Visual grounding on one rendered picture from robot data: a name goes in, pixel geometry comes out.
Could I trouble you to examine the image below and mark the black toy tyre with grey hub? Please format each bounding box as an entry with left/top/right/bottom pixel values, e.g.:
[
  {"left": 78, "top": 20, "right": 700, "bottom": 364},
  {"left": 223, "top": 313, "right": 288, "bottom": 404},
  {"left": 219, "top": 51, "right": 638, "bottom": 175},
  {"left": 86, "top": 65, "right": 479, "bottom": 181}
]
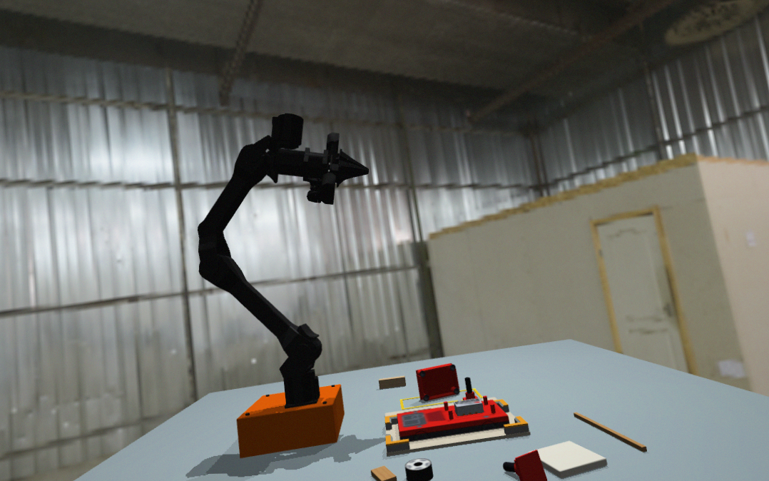
[{"left": 404, "top": 458, "right": 434, "bottom": 481}]

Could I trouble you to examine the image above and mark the white flat square slab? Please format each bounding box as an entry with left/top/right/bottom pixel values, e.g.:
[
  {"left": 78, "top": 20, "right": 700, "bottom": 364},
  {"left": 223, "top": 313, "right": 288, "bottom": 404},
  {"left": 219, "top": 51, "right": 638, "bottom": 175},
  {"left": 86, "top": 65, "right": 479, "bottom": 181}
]
[{"left": 538, "top": 440, "right": 608, "bottom": 478}]

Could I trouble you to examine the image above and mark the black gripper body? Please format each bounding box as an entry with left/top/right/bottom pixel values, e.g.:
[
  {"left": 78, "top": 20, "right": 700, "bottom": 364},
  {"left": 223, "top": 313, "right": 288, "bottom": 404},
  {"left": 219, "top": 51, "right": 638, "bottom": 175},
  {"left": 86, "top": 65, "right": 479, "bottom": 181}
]
[{"left": 298, "top": 133, "right": 340, "bottom": 205}]

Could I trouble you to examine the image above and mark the red car hood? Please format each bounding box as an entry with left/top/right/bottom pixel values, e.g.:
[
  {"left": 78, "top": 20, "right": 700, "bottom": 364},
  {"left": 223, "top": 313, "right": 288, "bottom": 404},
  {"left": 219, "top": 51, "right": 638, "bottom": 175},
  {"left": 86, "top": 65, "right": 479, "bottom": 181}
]
[{"left": 416, "top": 363, "right": 460, "bottom": 401}]

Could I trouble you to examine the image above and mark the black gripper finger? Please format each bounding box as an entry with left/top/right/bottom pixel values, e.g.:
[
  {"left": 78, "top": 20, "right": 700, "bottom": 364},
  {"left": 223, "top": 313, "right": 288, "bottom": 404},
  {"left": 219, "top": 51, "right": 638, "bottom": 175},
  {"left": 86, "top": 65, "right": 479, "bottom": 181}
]
[
  {"left": 337, "top": 160, "right": 369, "bottom": 187},
  {"left": 339, "top": 149, "right": 369, "bottom": 170}
]

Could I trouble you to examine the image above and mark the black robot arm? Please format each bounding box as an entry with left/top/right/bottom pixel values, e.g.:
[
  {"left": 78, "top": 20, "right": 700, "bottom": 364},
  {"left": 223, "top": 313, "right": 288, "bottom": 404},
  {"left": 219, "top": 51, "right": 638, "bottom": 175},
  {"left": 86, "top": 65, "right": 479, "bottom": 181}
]
[{"left": 198, "top": 113, "right": 322, "bottom": 409}]

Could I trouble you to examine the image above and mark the thin wooden stick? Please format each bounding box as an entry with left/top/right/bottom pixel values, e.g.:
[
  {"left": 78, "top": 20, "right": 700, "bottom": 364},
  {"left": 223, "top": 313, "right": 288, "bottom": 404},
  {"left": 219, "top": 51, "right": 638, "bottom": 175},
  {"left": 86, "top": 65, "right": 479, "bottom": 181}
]
[{"left": 574, "top": 412, "right": 647, "bottom": 452}]

